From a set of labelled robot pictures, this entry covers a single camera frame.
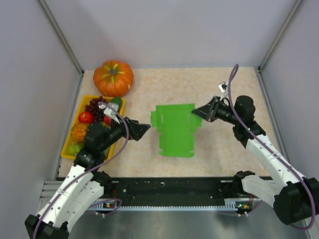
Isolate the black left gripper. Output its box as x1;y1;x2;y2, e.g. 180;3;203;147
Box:
100;115;151;151

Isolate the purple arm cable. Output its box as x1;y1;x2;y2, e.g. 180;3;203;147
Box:
32;101;130;239
226;64;317;230

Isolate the yellow plastic tray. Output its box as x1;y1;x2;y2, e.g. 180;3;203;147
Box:
61;95;126;160

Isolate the green apple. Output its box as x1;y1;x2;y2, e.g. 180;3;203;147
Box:
67;143;84;156

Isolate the grey slotted cable duct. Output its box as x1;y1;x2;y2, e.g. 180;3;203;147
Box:
49;200;250;212

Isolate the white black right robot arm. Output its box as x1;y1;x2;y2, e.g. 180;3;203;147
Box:
192;96;319;225

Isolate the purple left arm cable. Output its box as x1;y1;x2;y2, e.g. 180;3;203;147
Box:
32;101;130;239

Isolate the green paper box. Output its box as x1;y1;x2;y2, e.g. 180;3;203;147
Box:
150;103;202;158

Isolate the red tomato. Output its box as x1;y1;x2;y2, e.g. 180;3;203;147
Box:
103;115;111;127

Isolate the orange pineapple with leaves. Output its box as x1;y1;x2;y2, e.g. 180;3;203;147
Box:
70;123;89;143

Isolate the dark purple grape bunch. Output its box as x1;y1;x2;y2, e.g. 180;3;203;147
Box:
85;96;106;123

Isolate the aluminium corner post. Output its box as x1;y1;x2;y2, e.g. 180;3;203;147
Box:
258;0;306;73
36;0;84;76

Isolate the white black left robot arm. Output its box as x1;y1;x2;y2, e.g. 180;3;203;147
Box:
24;117;151;239

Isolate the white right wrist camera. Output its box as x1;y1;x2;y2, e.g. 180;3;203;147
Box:
218;82;228;93

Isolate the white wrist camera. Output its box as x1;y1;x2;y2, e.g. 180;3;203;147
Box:
98;102;120;123
218;82;228;93

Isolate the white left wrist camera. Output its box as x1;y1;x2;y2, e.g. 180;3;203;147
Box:
98;102;120;123

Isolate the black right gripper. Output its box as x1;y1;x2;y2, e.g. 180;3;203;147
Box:
191;97;240;126

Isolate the aluminium corner post right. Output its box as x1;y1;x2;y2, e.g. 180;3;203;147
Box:
258;0;306;73

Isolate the aluminium corner post left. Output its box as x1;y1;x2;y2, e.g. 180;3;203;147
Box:
36;0;84;76

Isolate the green lime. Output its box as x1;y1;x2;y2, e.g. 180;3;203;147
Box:
109;97;123;112

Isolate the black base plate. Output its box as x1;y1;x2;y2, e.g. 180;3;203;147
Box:
101;177;253;207

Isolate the red apple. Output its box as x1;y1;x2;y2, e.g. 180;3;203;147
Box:
78;111;94;124

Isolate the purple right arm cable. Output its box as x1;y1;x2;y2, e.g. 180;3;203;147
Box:
226;64;317;230

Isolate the orange pumpkin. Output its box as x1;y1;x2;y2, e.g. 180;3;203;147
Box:
93;60;134;97

